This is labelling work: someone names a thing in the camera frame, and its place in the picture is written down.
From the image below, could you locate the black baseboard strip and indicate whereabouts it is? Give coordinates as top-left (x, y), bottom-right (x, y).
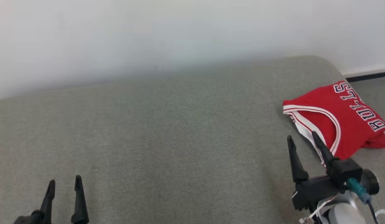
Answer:
top-left (346, 71), bottom-right (385, 82)

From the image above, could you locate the right camera cable teal plug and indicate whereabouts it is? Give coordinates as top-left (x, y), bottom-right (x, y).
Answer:
top-left (347, 178), bottom-right (380, 224)

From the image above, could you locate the grey fabric sofa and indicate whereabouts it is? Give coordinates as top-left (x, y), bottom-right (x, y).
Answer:
top-left (0, 55), bottom-right (385, 224)

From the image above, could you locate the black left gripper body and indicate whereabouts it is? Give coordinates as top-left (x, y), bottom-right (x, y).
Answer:
top-left (13, 210), bottom-right (44, 224)

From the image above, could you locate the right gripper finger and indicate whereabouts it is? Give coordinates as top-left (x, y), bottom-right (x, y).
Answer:
top-left (311, 131), bottom-right (340, 170)
top-left (287, 135), bottom-right (309, 183)

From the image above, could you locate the thin red white wire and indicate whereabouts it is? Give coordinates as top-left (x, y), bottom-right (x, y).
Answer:
top-left (299, 194), bottom-right (337, 224)

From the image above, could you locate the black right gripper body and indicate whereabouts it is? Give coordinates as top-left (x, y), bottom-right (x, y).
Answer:
top-left (292, 175), bottom-right (348, 212)

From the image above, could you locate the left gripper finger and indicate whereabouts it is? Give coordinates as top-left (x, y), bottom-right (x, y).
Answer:
top-left (71, 175), bottom-right (89, 224)
top-left (40, 180), bottom-right (56, 224)

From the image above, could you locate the red Bulls basketball jersey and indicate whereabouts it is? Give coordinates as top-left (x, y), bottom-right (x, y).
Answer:
top-left (283, 81), bottom-right (385, 167)

